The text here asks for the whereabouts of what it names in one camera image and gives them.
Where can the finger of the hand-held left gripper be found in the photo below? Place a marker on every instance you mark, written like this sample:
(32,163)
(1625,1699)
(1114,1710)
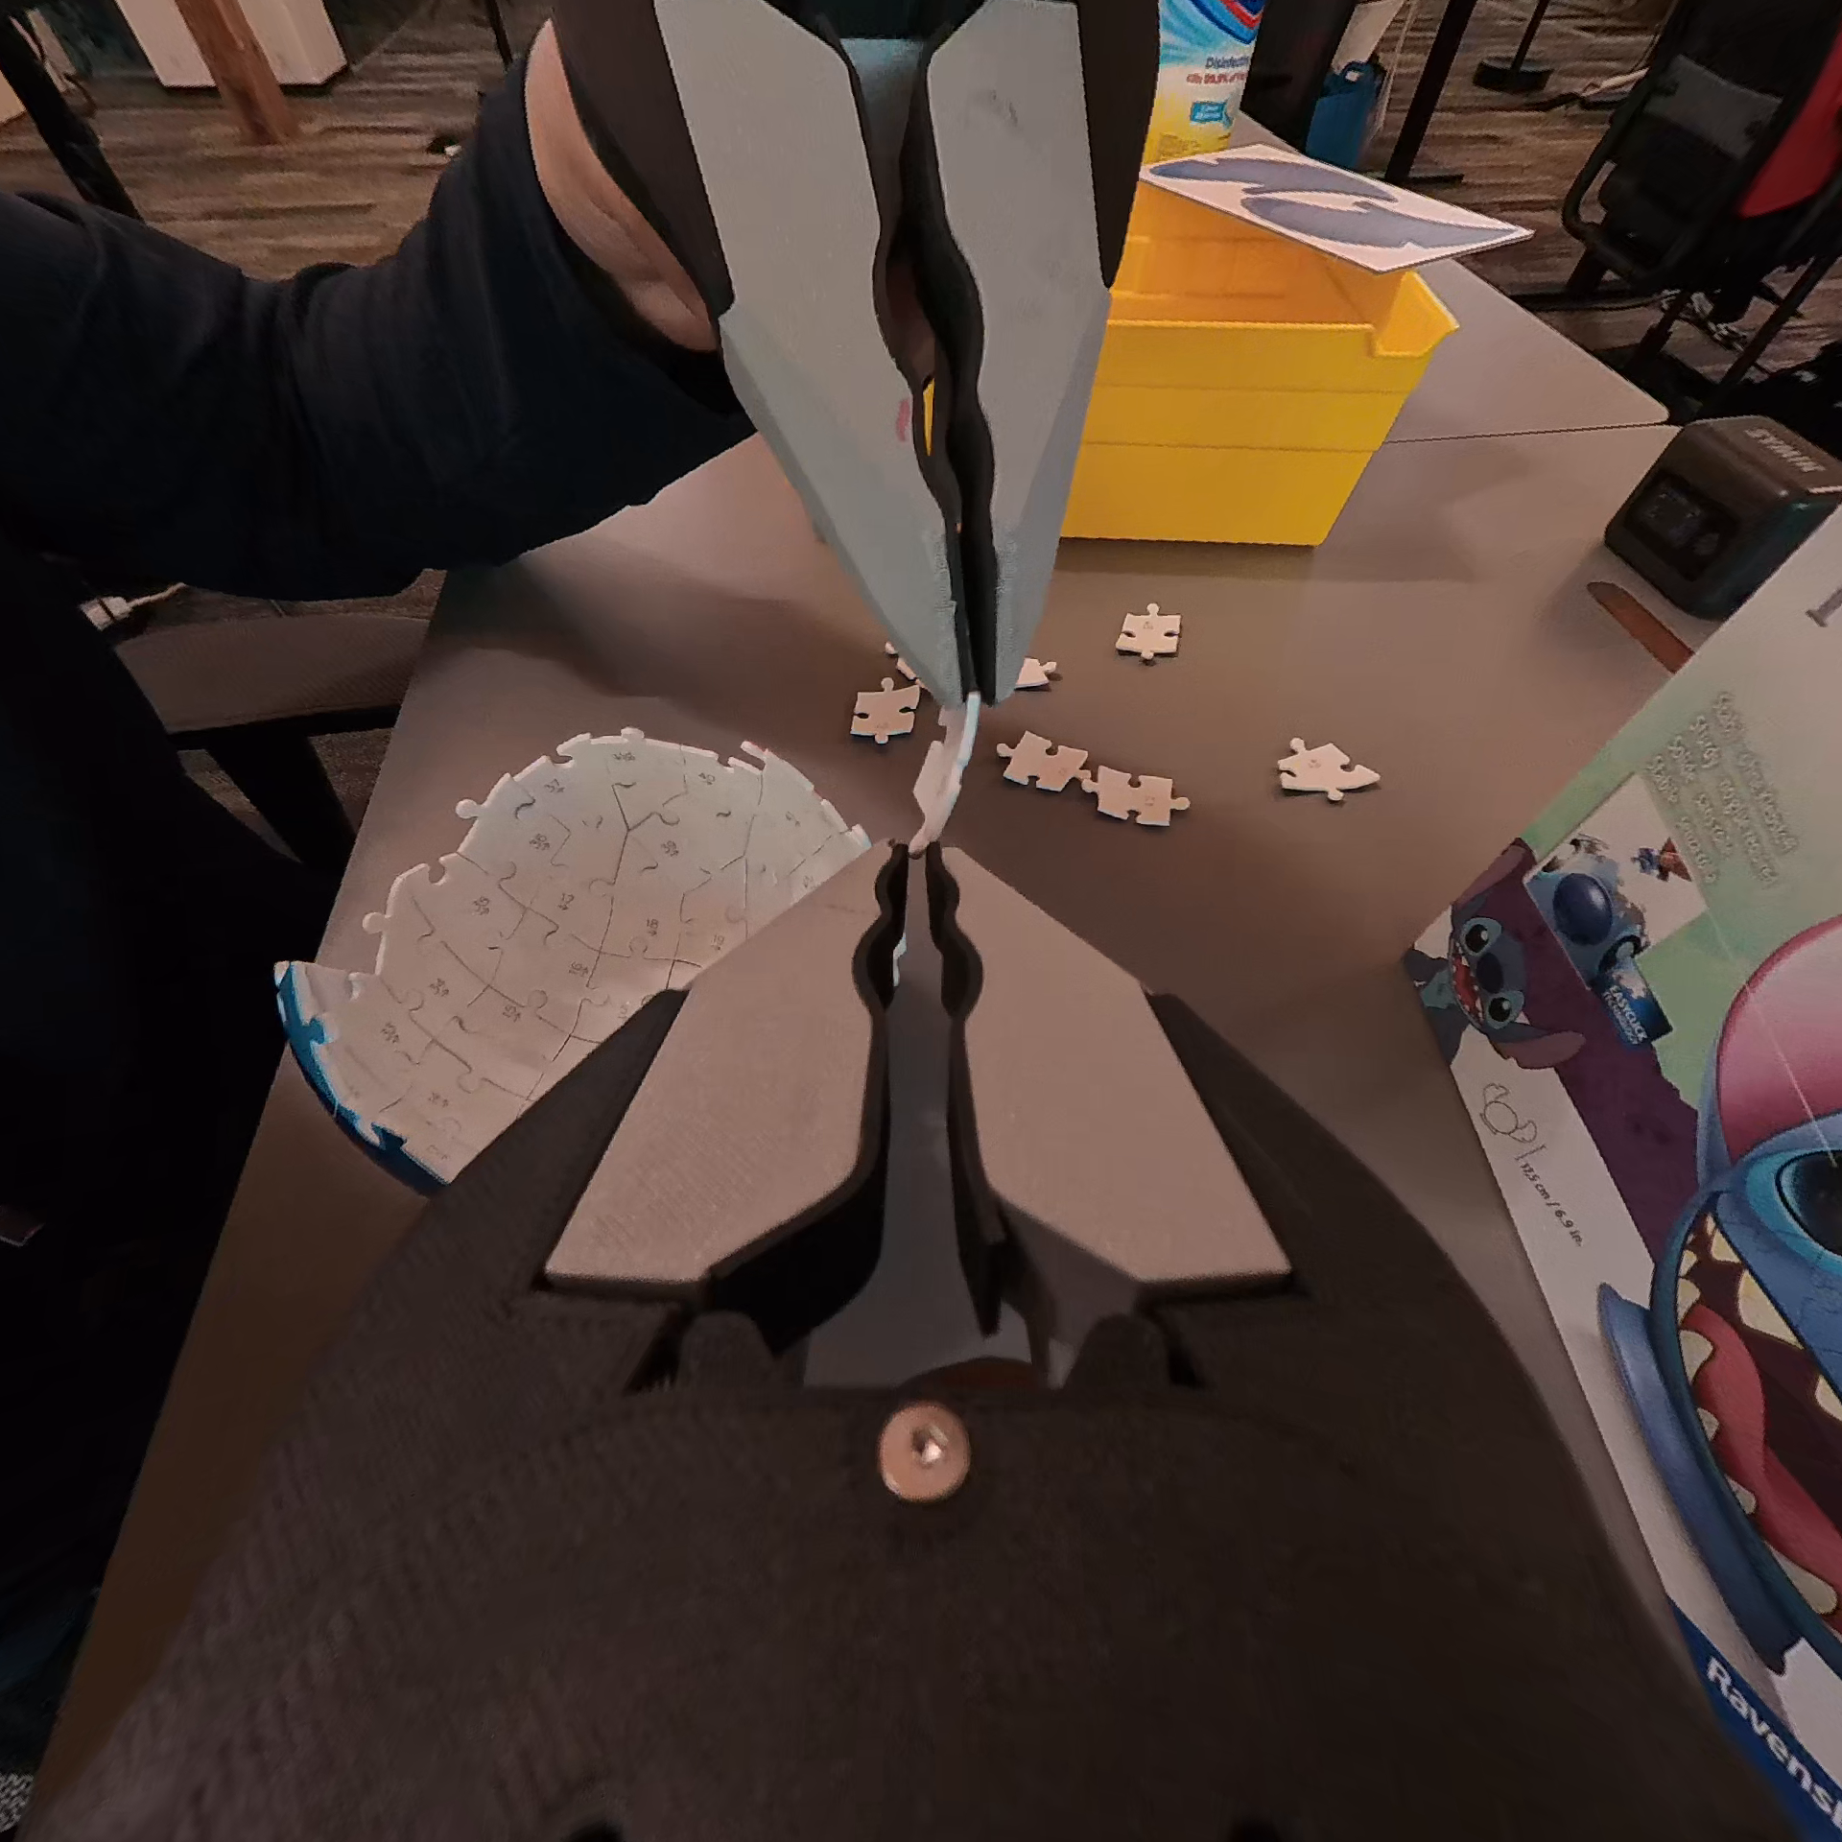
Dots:
(1036,260)
(820,317)

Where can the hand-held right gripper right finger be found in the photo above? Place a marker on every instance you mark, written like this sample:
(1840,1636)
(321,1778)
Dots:
(1109,1123)

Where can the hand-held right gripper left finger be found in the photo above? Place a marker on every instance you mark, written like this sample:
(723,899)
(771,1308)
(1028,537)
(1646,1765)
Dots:
(719,1123)

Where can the partly built puzzle ball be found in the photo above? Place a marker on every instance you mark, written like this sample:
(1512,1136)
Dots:
(576,921)

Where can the white puzzle piece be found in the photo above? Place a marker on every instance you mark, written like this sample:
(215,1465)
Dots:
(1142,792)

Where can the single curved puzzle piece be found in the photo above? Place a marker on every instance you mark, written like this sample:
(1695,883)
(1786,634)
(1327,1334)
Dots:
(950,764)

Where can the person's left forearm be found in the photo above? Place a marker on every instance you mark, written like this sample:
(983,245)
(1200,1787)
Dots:
(287,374)

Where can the cartoon puzzle box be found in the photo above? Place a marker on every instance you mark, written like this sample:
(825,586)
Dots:
(1699,1151)

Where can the person's left hand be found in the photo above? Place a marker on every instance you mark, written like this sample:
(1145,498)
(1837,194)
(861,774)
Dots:
(603,202)

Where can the wipes canister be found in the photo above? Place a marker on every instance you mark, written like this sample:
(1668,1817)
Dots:
(1208,73)

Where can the yellow plastic bin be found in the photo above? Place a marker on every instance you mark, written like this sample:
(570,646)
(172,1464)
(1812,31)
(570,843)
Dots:
(1237,417)

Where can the white and blue cutout card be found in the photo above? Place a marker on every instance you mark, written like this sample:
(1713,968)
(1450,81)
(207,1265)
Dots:
(1325,209)

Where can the white cabinet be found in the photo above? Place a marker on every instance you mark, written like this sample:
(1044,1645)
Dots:
(310,36)

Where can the person's dark clothed torso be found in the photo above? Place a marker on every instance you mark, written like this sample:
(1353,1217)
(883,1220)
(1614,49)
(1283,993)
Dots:
(131,1006)

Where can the brown wooden strip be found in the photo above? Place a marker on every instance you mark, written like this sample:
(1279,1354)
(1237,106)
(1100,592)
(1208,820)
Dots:
(1640,625)

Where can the black electronic device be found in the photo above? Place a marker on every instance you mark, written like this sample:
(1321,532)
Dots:
(1726,503)

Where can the wooden post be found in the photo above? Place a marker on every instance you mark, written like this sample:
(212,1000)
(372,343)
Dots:
(238,63)

